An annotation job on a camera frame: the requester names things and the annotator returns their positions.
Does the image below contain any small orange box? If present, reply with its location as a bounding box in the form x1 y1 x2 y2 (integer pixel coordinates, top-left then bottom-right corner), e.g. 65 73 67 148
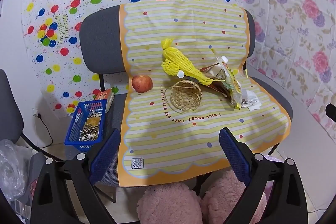
95 89 114 113

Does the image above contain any black power cable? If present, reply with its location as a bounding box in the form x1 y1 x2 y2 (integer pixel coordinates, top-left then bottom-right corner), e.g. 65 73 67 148
32 113 55 149

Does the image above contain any colourful snack pouch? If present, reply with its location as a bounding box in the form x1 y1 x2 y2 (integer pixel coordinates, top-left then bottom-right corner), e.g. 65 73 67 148
200 56 243 109

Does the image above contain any floral pattern wall sheet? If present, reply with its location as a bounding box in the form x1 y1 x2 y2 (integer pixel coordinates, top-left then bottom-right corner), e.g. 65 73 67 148
243 0 335 138

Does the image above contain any woven bamboo basket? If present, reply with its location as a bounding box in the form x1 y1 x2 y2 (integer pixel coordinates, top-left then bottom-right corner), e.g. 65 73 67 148
163 80 203 114

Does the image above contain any yellow mesh net bag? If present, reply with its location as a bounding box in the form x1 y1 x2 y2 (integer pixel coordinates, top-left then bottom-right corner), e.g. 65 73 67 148
161 39 221 86

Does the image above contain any red apple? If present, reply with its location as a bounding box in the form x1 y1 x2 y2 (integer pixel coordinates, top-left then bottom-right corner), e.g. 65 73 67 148
131 75 153 93

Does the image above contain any grey office chair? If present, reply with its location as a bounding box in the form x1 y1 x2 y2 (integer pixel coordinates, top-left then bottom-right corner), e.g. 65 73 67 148
80 5 293 190

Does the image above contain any clear plastic bag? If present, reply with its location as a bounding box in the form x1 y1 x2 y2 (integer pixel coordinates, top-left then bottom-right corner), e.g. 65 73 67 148
0 139 33 202

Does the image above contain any blue plastic basket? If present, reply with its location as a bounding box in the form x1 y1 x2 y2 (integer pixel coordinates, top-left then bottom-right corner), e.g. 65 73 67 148
64 100 107 152

